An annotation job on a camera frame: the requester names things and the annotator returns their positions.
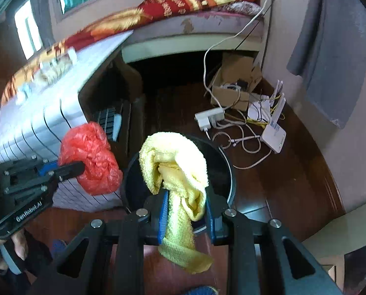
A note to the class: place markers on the brown wooden wardrobe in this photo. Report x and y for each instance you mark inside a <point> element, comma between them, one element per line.
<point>0,64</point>

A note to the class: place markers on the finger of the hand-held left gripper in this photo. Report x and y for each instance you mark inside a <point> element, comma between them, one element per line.
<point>69,170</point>
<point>47,167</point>

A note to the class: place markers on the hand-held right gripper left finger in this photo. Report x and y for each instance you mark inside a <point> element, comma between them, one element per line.
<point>163,224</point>

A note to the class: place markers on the white bed frame red headboard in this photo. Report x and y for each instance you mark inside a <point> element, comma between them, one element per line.
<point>170,49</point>

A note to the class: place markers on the white power strip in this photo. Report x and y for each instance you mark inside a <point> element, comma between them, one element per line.
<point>207,116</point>

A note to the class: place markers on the red plastic bag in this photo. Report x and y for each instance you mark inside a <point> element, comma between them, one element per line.
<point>90,159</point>

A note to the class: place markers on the cardboard box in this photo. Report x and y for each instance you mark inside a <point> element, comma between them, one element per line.
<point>229,98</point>

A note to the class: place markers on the bed with red-yellow blanket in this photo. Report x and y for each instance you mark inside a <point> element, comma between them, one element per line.
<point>158,9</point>

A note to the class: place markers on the black power adapter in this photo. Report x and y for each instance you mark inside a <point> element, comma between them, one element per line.
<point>241,83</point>

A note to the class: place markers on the floral mattress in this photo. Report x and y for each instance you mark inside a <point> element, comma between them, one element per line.
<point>216,24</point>

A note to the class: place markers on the white tissue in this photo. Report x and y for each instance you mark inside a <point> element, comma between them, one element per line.
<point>24,93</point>

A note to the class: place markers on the blue knitted slipper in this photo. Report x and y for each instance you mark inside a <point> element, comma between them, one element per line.
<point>58,245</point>
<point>201,291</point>

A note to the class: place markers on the black plastic bin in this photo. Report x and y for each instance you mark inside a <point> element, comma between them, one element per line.
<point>220,178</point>

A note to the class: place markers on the table with checkered cloth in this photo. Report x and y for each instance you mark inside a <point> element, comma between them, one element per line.
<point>47,119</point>

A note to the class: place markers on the beige crumpled wrapper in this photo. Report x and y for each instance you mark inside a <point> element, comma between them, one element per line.
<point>52,69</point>

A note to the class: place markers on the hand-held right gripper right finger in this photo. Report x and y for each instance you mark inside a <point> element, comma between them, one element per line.
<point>209,230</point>

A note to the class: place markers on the yellow towel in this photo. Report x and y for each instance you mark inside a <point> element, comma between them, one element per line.
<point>176,156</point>

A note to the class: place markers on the white modem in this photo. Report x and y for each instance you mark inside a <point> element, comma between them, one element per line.
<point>258,107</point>

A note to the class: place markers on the person's left hand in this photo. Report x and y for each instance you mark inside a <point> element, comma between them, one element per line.
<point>20,245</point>

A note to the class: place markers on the long grey curtain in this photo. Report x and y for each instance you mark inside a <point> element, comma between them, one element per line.
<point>333,52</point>

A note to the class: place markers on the white router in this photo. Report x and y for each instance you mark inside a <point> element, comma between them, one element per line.
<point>273,135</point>

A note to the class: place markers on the small window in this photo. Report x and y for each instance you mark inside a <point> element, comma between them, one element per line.
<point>24,27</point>

